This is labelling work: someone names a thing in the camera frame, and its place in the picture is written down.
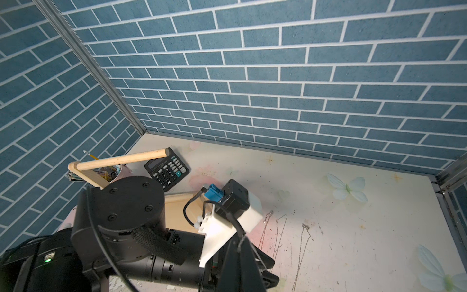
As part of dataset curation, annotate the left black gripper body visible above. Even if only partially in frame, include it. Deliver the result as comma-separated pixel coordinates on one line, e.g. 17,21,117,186
149,229,280,292

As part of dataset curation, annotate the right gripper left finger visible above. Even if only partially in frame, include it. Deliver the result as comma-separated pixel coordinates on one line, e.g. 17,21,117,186
215,238,240,292

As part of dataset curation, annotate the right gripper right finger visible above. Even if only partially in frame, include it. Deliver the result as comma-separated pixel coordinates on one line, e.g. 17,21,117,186
239,237,266,292

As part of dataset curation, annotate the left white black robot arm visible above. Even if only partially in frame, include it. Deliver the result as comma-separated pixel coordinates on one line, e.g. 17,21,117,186
1,176,280,292

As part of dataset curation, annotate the wooden jewelry display stand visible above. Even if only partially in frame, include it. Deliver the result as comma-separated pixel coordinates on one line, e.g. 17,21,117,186
67,147,205,234

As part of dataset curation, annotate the black calculator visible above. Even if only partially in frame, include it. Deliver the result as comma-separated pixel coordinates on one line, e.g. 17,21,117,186
144,148,190,193

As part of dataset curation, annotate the pink pen holder cup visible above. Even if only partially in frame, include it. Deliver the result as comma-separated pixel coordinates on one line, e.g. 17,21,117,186
65,149,134,187

